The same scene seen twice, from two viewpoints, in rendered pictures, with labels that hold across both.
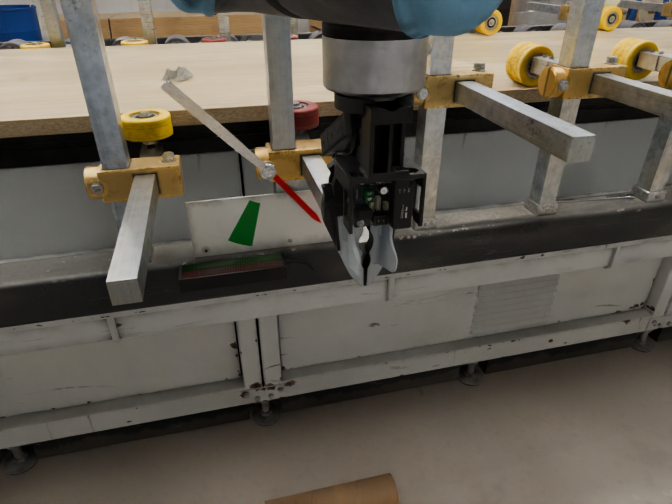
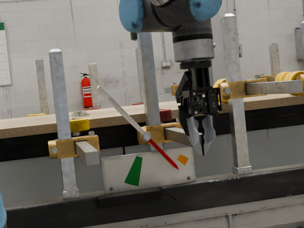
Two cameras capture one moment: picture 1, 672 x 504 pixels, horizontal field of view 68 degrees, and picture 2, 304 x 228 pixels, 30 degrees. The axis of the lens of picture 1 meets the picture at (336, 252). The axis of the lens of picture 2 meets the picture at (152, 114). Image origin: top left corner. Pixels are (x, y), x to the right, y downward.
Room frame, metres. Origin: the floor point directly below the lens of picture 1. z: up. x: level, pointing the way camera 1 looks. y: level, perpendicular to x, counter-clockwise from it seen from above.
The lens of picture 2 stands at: (-0.83, 0.03, 0.99)
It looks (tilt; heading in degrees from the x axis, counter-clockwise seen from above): 3 degrees down; 2
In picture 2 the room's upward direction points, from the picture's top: 6 degrees counter-clockwise
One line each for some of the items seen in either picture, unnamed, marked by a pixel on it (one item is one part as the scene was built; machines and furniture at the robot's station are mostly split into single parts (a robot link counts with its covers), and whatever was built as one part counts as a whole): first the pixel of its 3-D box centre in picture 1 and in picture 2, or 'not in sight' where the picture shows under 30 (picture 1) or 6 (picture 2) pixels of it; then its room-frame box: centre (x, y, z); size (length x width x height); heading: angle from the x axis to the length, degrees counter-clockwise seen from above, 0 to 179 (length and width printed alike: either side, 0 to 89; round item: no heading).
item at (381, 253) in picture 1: (384, 254); (209, 135); (0.45, -0.05, 0.86); 0.06 x 0.03 x 0.09; 14
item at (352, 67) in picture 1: (377, 65); (195, 52); (0.45, -0.04, 1.05); 0.10 x 0.09 x 0.05; 103
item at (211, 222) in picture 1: (271, 222); (149, 169); (0.73, 0.11, 0.75); 0.26 x 0.01 x 0.10; 104
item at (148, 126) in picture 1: (150, 145); (76, 137); (0.81, 0.31, 0.85); 0.08 x 0.08 x 0.11
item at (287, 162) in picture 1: (297, 159); (161, 133); (0.77, 0.06, 0.85); 0.14 x 0.06 x 0.05; 104
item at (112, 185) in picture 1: (136, 178); (73, 146); (0.71, 0.31, 0.84); 0.14 x 0.06 x 0.05; 104
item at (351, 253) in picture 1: (355, 257); (196, 136); (0.44, -0.02, 0.86); 0.06 x 0.03 x 0.09; 13
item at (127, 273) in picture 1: (143, 204); (83, 150); (0.62, 0.27, 0.84); 0.44 x 0.03 x 0.04; 14
